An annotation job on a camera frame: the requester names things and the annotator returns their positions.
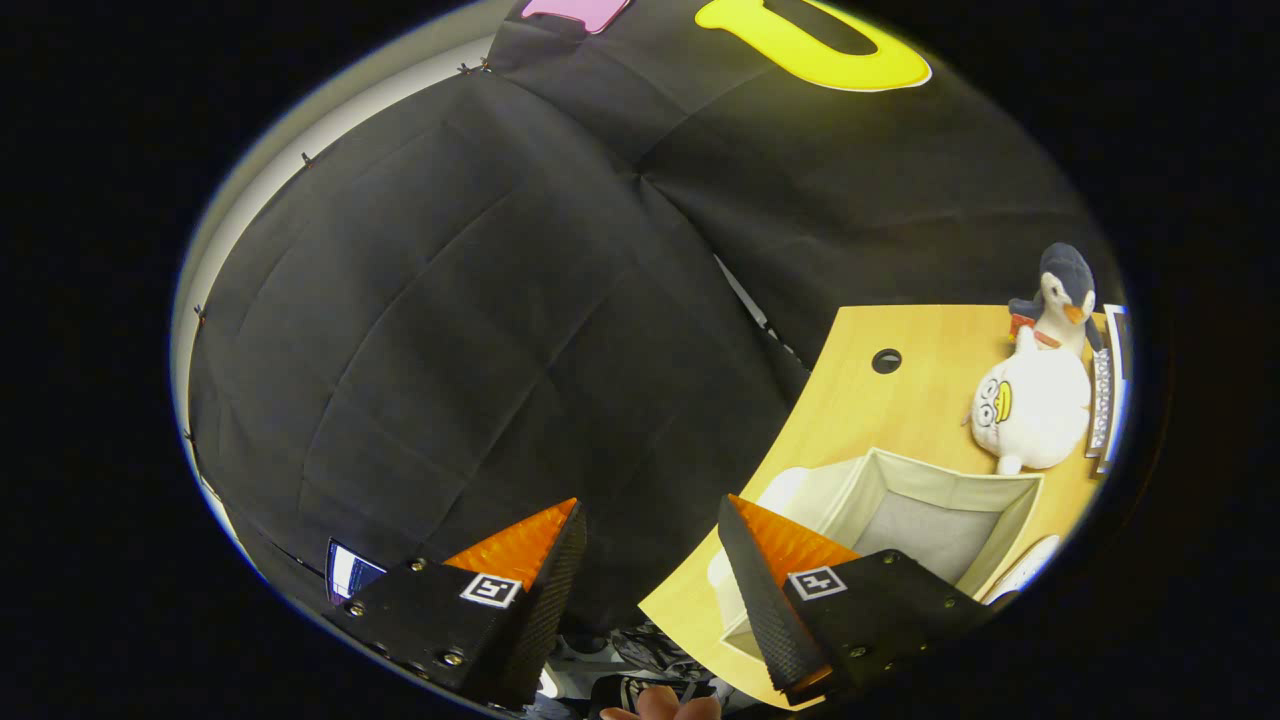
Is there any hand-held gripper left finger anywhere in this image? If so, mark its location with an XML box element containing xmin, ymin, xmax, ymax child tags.
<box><xmin>322</xmin><ymin>498</ymin><xmax>589</xmax><ymax>711</ymax></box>

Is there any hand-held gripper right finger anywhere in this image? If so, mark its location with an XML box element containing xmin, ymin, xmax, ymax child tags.
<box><xmin>717</xmin><ymin>494</ymin><xmax>1019</xmax><ymax>707</ymax></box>

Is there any beige fabric storage box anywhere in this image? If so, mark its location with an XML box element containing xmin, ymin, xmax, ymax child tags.
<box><xmin>707</xmin><ymin>448</ymin><xmax>1046</xmax><ymax>663</ymax></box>

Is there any white canvas shoe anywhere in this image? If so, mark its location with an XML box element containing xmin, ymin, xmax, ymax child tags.
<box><xmin>983</xmin><ymin>534</ymin><xmax>1063</xmax><ymax>607</ymax></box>

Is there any black white sneaker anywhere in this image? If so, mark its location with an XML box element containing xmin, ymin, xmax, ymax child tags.
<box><xmin>608</xmin><ymin>624</ymin><xmax>706</xmax><ymax>683</ymax></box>

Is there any computer monitor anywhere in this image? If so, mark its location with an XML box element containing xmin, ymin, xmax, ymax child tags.
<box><xmin>325</xmin><ymin>540</ymin><xmax>387</xmax><ymax>607</ymax></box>

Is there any black backdrop cloth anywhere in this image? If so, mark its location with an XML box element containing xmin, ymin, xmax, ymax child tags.
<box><xmin>185</xmin><ymin>0</ymin><xmax>1121</xmax><ymax>641</ymax></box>

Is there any white duck plush toy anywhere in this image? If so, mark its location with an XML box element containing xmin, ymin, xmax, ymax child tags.
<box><xmin>964</xmin><ymin>328</ymin><xmax>1094</xmax><ymax>477</ymax></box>

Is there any grey patterned book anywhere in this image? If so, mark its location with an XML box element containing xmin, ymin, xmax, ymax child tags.
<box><xmin>1086</xmin><ymin>344</ymin><xmax>1115</xmax><ymax>461</ymax></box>

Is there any white portrait cover book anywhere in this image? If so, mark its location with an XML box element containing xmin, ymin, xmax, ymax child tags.
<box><xmin>1100</xmin><ymin>304</ymin><xmax>1133</xmax><ymax>473</ymax></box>

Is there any grey penguin plush toy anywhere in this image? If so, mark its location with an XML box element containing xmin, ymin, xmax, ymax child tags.
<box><xmin>1008</xmin><ymin>242</ymin><xmax>1102</xmax><ymax>354</ymax></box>

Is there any white cable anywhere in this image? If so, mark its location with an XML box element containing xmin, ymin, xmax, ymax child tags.
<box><xmin>714</xmin><ymin>254</ymin><xmax>803</xmax><ymax>366</ymax></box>

